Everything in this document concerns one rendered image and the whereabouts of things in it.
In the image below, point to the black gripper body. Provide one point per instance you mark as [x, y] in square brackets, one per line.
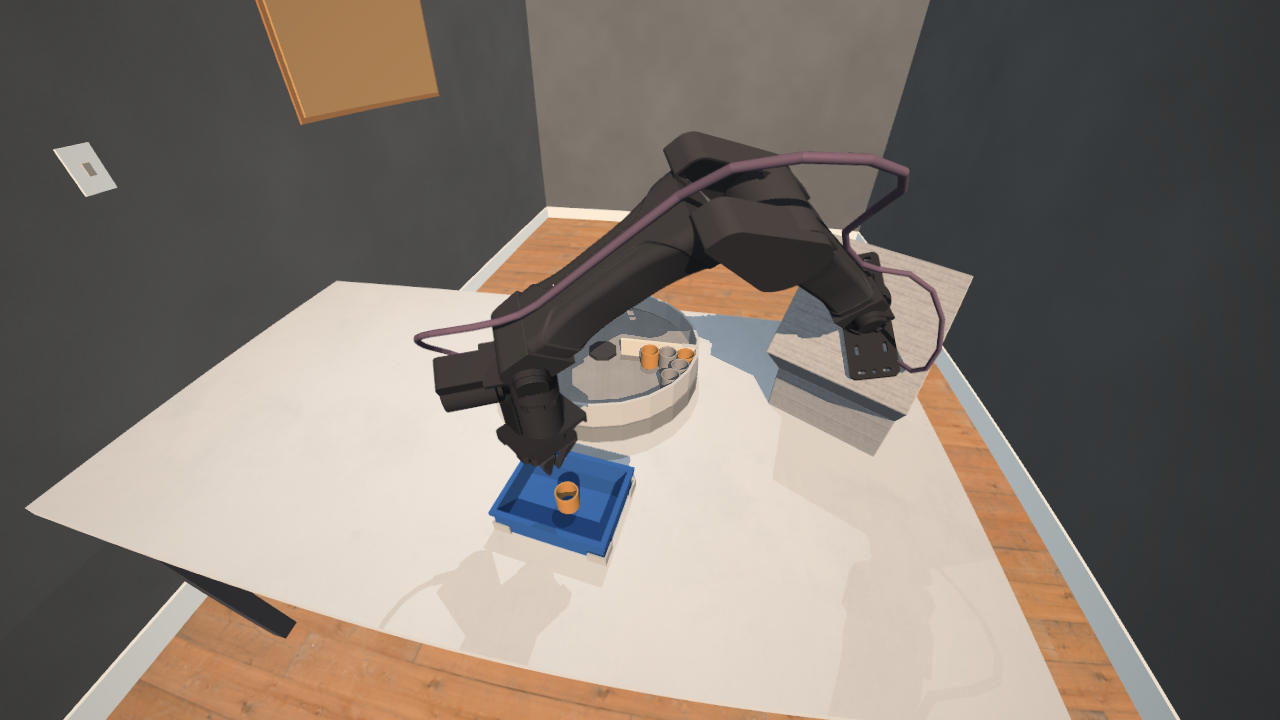
[543, 429]

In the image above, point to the beige round turntable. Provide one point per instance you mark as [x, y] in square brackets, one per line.
[623, 400]

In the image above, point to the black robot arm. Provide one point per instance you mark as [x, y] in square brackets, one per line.
[774, 245]

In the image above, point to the blue open crate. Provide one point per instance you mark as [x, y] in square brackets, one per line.
[529, 500]

